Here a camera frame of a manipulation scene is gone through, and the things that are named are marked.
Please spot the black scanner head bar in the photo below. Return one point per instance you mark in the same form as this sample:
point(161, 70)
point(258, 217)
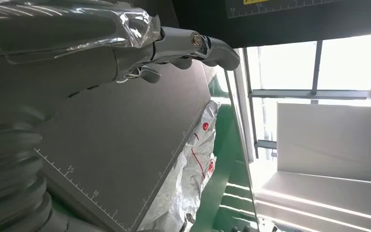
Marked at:
point(300, 25)

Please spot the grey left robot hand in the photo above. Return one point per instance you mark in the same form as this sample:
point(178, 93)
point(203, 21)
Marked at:
point(60, 48)

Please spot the grey weighing platform with ruler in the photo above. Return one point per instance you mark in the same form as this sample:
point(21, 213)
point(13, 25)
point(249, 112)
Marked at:
point(124, 128)

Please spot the silver conveyor side rail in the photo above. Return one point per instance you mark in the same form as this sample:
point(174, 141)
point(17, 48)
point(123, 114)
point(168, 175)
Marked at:
point(243, 112)

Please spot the ribbed grey left arm sleeve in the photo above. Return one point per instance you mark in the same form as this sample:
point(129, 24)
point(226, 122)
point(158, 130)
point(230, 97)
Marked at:
point(9, 166)

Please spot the white plastic mailer package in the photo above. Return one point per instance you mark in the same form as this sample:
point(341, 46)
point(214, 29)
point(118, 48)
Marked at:
point(185, 179)

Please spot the dark window frame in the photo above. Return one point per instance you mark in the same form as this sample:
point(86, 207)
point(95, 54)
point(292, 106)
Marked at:
point(313, 93)

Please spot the yellow warning sticker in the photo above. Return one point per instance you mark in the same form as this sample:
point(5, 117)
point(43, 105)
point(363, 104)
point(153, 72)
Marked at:
point(256, 1)

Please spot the white wall panel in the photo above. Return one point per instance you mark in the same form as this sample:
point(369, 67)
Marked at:
point(332, 141)

